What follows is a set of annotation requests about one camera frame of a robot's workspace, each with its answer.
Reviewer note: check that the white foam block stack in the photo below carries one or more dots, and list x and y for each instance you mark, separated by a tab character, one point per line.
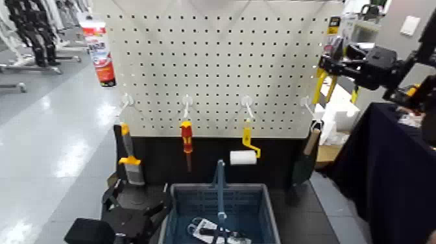
344	116

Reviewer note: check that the black chair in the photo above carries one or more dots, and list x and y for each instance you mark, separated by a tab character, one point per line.
370	11

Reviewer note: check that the red white sealant tube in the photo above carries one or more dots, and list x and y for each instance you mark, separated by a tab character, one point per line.
100	54

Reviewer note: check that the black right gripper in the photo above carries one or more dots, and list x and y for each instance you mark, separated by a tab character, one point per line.
376	68

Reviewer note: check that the white wall plate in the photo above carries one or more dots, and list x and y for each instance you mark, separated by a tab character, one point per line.
409	26

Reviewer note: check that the black base panel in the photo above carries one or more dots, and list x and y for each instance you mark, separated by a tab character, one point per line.
163	160

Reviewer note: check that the yellow black striped post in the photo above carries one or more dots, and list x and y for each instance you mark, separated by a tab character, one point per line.
355	95

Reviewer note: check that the red yellow screwdriver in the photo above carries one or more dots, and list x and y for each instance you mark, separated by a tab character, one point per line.
186	136

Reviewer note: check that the blurred skin-coloured object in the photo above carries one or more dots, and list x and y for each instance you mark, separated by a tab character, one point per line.
432	237

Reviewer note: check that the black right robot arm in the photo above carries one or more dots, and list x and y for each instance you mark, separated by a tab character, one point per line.
419	88

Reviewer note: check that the table with black cloth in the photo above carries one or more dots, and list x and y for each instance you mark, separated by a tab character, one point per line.
385	177

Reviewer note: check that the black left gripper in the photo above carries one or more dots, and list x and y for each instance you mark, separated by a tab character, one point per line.
133	221

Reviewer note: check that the yellow pliers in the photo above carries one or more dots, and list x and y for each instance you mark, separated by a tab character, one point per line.
320	85

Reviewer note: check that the black humanoid robot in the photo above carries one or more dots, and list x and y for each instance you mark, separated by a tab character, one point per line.
34	30

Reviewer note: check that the white pegboard panel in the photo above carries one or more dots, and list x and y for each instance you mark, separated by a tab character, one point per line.
218	68

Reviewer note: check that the white wheeled stand base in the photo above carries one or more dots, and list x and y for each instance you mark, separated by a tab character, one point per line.
30	69

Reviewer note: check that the brown cardboard box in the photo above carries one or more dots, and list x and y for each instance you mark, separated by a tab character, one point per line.
327	155

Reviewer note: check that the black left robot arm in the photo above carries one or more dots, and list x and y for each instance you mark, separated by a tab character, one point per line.
88	231

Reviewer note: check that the white pegboard hook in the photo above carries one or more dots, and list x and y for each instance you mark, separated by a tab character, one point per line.
305	101
127	99
187	101
246	101

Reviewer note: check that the blue grey plastic crate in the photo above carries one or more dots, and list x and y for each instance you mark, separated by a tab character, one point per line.
238	201

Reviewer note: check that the clear plastic bags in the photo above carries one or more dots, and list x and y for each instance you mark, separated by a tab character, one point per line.
410	119

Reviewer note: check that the yellow paint roller white sleeve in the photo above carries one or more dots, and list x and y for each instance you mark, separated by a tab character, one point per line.
242	157

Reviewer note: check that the black tool on white card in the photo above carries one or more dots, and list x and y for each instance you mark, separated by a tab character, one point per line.
204	226

